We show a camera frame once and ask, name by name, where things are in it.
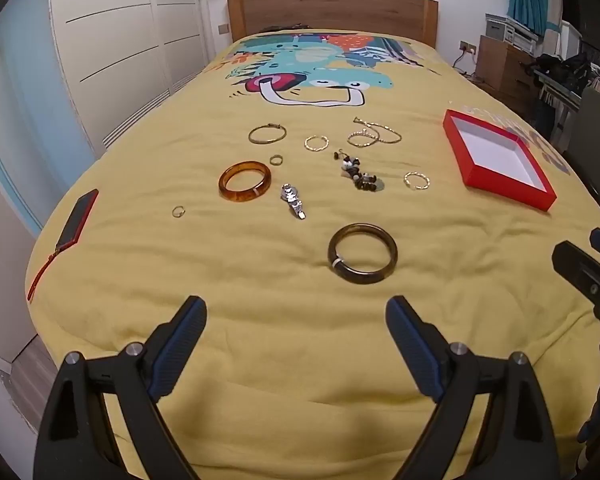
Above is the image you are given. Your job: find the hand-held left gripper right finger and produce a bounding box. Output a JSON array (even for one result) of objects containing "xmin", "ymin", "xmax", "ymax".
[{"xmin": 385, "ymin": 296, "xmax": 561, "ymax": 480}]

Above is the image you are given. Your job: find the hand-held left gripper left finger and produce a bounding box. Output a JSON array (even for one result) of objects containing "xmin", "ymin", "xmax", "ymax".
[{"xmin": 34, "ymin": 296, "xmax": 208, "ymax": 480}]

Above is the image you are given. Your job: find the red shallow box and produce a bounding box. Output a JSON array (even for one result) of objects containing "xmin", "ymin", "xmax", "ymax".
[{"xmin": 442, "ymin": 108, "xmax": 558, "ymax": 212}]

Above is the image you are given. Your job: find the amber bangle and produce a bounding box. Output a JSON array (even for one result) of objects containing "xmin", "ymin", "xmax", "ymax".
[{"xmin": 218, "ymin": 160, "xmax": 273, "ymax": 205}]

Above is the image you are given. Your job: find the dark bead bracelet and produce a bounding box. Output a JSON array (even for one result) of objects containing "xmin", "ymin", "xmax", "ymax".
[{"xmin": 331, "ymin": 148, "xmax": 387, "ymax": 194}]

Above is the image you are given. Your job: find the dark brown bangle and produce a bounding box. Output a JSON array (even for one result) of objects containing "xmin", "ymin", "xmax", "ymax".
[{"xmin": 327, "ymin": 223, "xmax": 399, "ymax": 286}]

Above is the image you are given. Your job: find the yellow printed blanket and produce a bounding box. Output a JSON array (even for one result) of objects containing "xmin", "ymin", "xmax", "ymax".
[{"xmin": 25, "ymin": 30, "xmax": 600, "ymax": 480}]

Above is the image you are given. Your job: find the grey desk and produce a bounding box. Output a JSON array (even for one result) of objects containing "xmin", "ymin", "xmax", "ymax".
[{"xmin": 532, "ymin": 67, "xmax": 582, "ymax": 133}]

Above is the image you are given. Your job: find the red-edged flat phone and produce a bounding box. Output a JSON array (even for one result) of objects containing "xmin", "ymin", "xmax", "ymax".
[{"xmin": 26, "ymin": 188, "xmax": 100, "ymax": 304}]

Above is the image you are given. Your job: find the black bag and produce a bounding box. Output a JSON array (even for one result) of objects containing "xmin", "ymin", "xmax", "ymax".
[{"xmin": 534, "ymin": 52, "xmax": 592, "ymax": 93}]

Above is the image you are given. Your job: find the wooden cabinet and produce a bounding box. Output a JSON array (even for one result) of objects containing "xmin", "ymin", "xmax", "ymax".
[{"xmin": 475, "ymin": 35, "xmax": 537, "ymax": 98}]

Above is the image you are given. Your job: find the thin gold bangle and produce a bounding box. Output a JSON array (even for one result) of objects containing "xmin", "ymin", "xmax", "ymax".
[{"xmin": 249, "ymin": 123, "xmax": 287, "ymax": 146}]

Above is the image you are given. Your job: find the white printer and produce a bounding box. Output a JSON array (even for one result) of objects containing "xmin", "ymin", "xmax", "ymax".
[{"xmin": 485, "ymin": 13, "xmax": 539, "ymax": 52}]

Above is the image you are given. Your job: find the white wardrobe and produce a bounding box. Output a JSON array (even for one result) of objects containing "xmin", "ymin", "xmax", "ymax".
[{"xmin": 49, "ymin": 0, "xmax": 217, "ymax": 148}]

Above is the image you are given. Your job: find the wooden headboard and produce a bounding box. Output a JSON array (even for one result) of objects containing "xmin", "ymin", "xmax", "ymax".
[{"xmin": 227, "ymin": 0, "xmax": 439, "ymax": 50}]

